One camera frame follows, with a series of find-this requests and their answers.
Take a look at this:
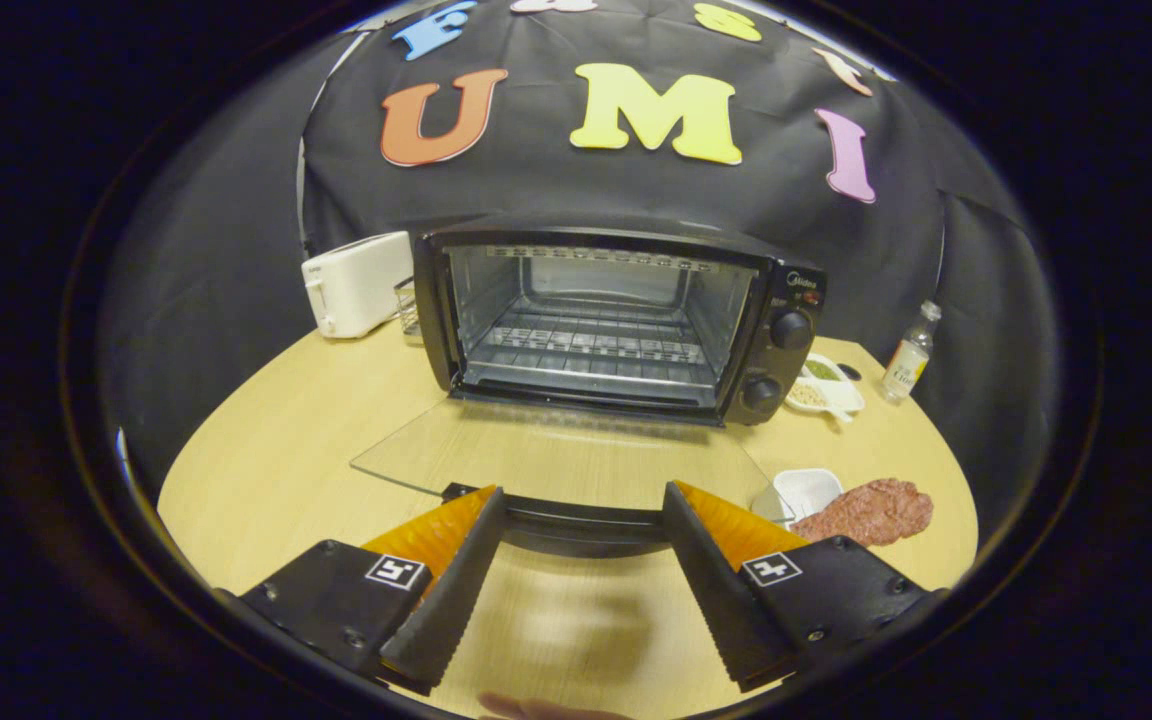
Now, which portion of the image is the black toaster oven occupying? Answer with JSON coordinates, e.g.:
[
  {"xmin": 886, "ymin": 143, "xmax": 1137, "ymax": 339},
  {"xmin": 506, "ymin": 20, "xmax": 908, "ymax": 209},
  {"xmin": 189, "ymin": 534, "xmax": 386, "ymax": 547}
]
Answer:
[{"xmin": 351, "ymin": 225, "xmax": 829, "ymax": 559}]

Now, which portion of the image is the small wire basket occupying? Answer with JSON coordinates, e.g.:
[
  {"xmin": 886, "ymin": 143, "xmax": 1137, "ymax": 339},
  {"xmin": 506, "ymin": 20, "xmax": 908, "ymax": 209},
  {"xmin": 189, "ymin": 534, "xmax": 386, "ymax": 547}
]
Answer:
[{"xmin": 394, "ymin": 277, "xmax": 424, "ymax": 346}]

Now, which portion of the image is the reddish-brown meat piece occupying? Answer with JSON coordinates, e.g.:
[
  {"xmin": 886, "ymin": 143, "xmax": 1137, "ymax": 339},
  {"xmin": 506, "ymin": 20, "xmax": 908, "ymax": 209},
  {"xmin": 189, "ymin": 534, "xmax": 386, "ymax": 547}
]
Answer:
[{"xmin": 789, "ymin": 478, "xmax": 935, "ymax": 547}]

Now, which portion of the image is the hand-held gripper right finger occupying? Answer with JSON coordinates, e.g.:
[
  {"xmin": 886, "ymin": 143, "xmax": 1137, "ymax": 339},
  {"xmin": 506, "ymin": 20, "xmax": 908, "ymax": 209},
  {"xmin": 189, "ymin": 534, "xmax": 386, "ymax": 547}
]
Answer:
[{"xmin": 662, "ymin": 481, "xmax": 945, "ymax": 693}]

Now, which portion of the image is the white divided spice dish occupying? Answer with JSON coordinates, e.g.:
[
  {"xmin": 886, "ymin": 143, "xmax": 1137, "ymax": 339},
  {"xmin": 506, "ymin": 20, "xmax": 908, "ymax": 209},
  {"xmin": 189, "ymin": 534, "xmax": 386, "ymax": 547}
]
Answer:
[{"xmin": 784, "ymin": 352, "xmax": 866, "ymax": 423}]

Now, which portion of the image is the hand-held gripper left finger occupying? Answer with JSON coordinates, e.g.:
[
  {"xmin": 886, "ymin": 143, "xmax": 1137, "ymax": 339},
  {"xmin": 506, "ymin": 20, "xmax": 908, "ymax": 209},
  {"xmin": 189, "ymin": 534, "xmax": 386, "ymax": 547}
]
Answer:
[{"xmin": 239, "ymin": 485, "xmax": 507, "ymax": 696}]

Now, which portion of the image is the white bread toaster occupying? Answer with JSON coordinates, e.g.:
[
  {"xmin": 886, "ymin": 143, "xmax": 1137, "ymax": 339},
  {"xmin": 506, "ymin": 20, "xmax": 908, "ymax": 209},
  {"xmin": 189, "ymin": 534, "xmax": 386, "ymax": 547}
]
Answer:
[{"xmin": 301, "ymin": 231, "xmax": 415, "ymax": 340}]

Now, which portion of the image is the small white rectangular tray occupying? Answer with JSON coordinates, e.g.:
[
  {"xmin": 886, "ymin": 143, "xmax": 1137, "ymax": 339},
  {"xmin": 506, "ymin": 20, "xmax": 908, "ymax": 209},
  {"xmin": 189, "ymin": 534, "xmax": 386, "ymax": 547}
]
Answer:
[{"xmin": 751, "ymin": 468, "xmax": 845, "ymax": 529}]

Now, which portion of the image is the clear glass bottle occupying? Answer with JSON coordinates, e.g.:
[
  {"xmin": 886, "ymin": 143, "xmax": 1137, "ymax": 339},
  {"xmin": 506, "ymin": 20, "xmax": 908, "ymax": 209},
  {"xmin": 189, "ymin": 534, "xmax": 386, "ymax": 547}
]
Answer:
[{"xmin": 881, "ymin": 300, "xmax": 943, "ymax": 405}]

